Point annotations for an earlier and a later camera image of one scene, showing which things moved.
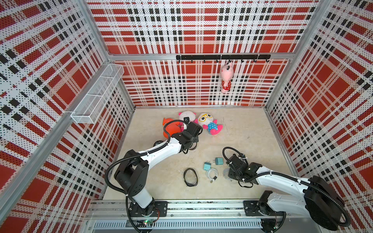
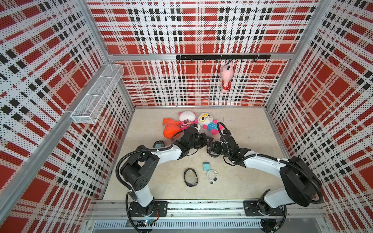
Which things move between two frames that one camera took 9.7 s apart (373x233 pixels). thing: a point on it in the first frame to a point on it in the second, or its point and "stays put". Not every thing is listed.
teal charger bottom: x=207 y=166 stays put
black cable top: x=157 y=142 stays put
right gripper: x=230 y=174 to x=215 y=149
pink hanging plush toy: x=227 y=71 stays put
